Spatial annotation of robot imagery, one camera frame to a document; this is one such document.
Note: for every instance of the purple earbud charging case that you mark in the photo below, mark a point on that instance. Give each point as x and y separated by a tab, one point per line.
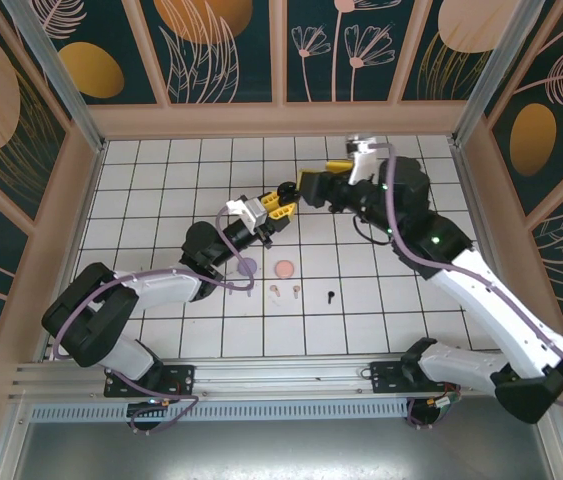
252	264

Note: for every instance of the pink earbud charging case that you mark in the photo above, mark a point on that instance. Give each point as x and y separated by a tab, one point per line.
285	269

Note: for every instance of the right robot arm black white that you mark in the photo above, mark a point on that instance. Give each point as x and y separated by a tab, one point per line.
486	295

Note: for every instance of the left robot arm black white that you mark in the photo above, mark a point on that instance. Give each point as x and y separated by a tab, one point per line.
161	290

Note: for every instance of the grey metal sheet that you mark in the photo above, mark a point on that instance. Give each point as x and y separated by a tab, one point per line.
281	455

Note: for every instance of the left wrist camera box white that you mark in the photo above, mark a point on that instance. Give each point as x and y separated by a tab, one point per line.
251	212

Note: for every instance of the aluminium table side rail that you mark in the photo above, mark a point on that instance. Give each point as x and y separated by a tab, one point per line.
462	165
87	200

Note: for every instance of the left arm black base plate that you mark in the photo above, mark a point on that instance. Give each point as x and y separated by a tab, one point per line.
176	380

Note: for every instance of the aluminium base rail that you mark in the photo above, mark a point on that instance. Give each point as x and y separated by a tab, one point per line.
281	375

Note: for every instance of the aluminium corner post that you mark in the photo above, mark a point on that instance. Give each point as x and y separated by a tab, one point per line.
491	65
61	85

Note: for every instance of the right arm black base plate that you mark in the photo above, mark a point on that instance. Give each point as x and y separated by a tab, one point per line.
386	380

